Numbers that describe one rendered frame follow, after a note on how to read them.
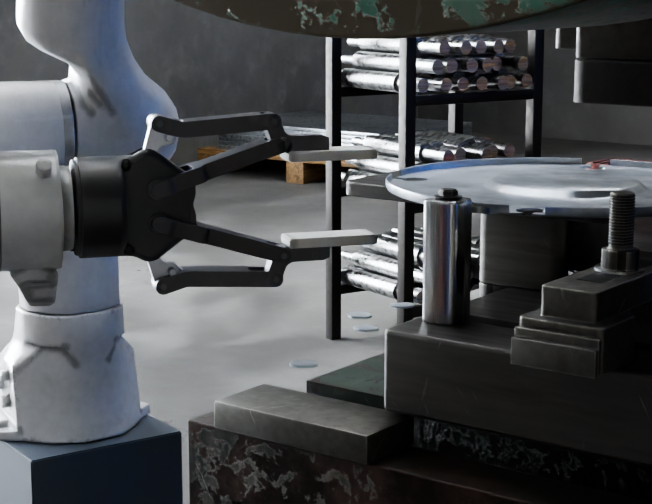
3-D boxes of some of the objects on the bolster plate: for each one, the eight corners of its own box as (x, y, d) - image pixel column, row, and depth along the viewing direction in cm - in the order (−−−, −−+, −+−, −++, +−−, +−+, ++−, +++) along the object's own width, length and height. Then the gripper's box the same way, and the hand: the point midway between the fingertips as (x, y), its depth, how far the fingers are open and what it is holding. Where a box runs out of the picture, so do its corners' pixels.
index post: (418, 321, 105) (420, 189, 103) (440, 313, 107) (442, 184, 105) (451, 327, 103) (453, 193, 101) (473, 319, 106) (476, 188, 104)
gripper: (79, 344, 106) (386, 323, 112) (69, 82, 102) (387, 75, 108) (68, 322, 113) (358, 303, 119) (59, 76, 109) (357, 69, 115)
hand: (334, 196), depth 113 cm, fingers open, 6 cm apart
